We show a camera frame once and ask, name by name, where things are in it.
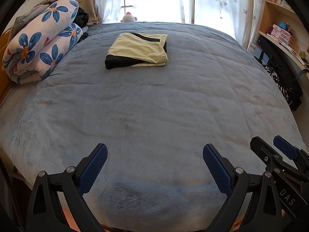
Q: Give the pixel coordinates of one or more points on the white labelled box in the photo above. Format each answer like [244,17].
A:
[258,54]

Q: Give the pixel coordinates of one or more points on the wooden shelf desk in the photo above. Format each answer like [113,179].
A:
[275,12]

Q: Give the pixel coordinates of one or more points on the pink storage boxes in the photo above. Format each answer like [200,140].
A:
[281,35]

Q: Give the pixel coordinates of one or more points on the pink plush toy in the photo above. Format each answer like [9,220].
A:
[128,18]

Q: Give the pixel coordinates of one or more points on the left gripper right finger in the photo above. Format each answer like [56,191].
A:
[263,212]

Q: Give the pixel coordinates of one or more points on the yellow black hooded jacket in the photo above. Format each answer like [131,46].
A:
[134,49]

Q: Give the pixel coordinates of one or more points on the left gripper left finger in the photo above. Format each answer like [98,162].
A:
[45,212]

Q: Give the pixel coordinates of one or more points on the blue floral folded quilt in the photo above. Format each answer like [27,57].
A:
[37,48]

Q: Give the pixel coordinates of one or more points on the grey bed blanket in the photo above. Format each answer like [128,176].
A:
[155,122]

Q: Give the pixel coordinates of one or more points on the black clothing pile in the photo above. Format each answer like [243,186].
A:
[81,20]

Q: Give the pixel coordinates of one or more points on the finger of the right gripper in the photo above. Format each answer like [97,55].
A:
[266,154]
[298,156]

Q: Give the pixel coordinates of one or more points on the black white patterned cloth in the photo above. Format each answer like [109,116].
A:
[290,88]

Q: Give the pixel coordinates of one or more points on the white floral curtain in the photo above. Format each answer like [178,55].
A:
[238,18]

